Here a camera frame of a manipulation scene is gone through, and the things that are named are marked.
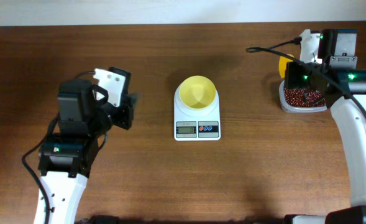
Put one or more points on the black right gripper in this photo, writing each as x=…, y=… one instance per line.
x=289, y=78

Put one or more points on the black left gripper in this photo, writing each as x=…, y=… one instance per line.
x=123, y=111

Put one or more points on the yellow plastic measuring scoop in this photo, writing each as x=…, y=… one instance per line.
x=282, y=65

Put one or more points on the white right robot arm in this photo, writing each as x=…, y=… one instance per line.
x=328, y=65

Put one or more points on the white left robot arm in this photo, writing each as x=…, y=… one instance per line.
x=86, y=112

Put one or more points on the white digital kitchen scale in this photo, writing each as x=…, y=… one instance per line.
x=197, y=124

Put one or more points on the yellow plastic bowl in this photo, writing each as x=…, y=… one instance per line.
x=197, y=92

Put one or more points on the red beans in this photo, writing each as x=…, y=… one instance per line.
x=304, y=98

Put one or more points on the clear plastic bean container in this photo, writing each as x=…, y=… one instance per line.
x=292, y=109

